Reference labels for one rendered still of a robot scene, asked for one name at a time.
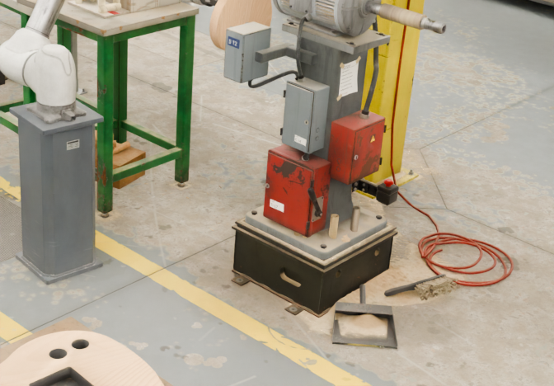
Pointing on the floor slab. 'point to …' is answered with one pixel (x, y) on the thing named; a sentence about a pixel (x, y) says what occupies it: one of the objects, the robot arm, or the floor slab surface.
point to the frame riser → (307, 270)
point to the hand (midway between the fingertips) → (239, 7)
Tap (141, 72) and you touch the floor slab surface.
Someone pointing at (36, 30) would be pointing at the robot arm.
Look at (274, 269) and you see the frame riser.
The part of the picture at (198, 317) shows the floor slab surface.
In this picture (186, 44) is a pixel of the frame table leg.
